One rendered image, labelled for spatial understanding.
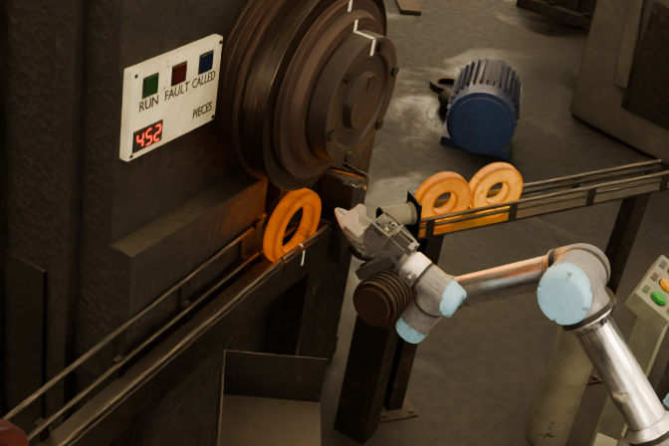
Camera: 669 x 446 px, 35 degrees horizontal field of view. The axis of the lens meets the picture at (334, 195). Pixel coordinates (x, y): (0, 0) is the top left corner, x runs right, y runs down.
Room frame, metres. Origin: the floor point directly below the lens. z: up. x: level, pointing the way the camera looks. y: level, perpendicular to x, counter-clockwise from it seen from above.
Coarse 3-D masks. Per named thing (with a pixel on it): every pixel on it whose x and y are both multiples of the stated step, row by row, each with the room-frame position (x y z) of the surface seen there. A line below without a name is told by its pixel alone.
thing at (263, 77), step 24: (288, 0) 1.94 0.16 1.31; (312, 0) 1.94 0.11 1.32; (336, 0) 1.99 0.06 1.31; (288, 24) 1.89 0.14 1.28; (312, 24) 1.91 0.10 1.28; (384, 24) 2.19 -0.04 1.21; (264, 48) 1.86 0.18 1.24; (288, 48) 1.84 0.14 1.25; (264, 72) 1.84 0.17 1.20; (264, 96) 1.82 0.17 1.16; (240, 120) 1.84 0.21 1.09; (264, 120) 1.80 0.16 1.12; (264, 144) 1.81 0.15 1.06; (264, 168) 1.83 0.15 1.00
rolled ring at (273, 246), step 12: (300, 192) 2.02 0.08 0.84; (312, 192) 2.05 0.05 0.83; (288, 204) 1.98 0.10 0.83; (300, 204) 2.01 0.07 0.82; (312, 204) 2.05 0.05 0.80; (276, 216) 1.96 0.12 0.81; (288, 216) 1.97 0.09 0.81; (312, 216) 2.07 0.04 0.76; (276, 228) 1.94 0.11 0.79; (300, 228) 2.07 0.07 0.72; (312, 228) 2.07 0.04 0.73; (264, 240) 1.95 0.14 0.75; (276, 240) 1.94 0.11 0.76; (300, 240) 2.05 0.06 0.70; (264, 252) 1.96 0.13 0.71; (276, 252) 1.94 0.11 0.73
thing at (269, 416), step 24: (240, 360) 1.59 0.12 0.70; (264, 360) 1.60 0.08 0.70; (288, 360) 1.60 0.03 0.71; (312, 360) 1.61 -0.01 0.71; (240, 384) 1.59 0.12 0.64; (264, 384) 1.60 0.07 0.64; (288, 384) 1.60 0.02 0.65; (312, 384) 1.61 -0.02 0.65; (240, 408) 1.56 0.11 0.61; (264, 408) 1.57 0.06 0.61; (288, 408) 1.58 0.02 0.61; (312, 408) 1.59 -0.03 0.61; (216, 432) 1.44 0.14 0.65; (240, 432) 1.50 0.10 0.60; (264, 432) 1.51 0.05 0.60; (288, 432) 1.52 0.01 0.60; (312, 432) 1.53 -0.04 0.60
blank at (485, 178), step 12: (492, 168) 2.40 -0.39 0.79; (504, 168) 2.41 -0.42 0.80; (480, 180) 2.38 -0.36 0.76; (492, 180) 2.39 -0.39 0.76; (504, 180) 2.41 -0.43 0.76; (516, 180) 2.43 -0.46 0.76; (480, 192) 2.38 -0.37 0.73; (504, 192) 2.43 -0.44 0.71; (516, 192) 2.43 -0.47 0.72; (480, 204) 2.38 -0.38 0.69; (492, 216) 2.41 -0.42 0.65
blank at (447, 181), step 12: (432, 180) 2.32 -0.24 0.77; (444, 180) 2.32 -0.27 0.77; (456, 180) 2.34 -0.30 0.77; (420, 192) 2.31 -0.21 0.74; (432, 192) 2.31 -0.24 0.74; (444, 192) 2.33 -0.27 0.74; (456, 192) 2.34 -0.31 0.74; (468, 192) 2.36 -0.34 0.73; (432, 204) 2.32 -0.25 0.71; (456, 204) 2.35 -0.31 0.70; (468, 204) 2.37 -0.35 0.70; (456, 216) 2.35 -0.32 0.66
